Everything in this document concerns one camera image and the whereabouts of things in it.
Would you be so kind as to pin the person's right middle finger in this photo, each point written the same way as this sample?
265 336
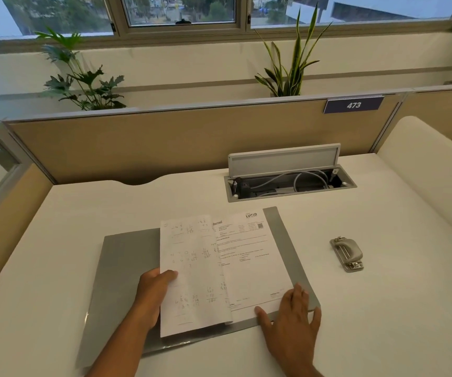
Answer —
298 297

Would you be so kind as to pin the person's left forearm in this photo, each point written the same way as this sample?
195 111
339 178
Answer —
119 349

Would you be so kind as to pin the grey metal hole punch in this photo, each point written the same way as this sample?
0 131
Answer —
347 253

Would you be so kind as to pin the grey open folder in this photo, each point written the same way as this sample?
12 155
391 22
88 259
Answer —
127 263

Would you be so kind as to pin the short beige desk partition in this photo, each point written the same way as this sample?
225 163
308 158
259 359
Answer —
442 113

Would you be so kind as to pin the aluminium window frame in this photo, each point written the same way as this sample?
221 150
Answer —
241 19

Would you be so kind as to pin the person's left hand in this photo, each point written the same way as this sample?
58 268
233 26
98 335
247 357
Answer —
149 294

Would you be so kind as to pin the printed white document sheet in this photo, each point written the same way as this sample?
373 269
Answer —
249 263

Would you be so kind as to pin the person's right hand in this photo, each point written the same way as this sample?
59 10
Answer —
292 333

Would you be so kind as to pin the person's left thumb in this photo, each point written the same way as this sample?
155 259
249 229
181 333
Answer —
167 276

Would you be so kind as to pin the beige side panel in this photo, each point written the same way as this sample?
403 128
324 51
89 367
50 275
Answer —
9 223

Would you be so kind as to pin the broad-leaf green plant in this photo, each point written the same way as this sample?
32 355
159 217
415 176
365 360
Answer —
80 84

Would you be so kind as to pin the dark blue number sign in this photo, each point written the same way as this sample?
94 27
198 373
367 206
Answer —
353 105

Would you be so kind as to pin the long beige desk partition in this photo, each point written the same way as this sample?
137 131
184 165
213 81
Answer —
151 141

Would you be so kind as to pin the white curved desk divider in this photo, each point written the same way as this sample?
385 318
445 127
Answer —
426 168

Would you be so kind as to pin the person's right little finger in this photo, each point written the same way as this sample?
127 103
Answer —
316 318

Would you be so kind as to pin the person's right thumb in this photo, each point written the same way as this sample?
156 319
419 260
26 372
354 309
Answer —
263 318

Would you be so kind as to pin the handwritten white paper sheet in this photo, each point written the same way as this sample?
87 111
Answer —
192 270

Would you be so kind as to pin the snake plant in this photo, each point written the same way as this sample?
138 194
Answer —
290 70

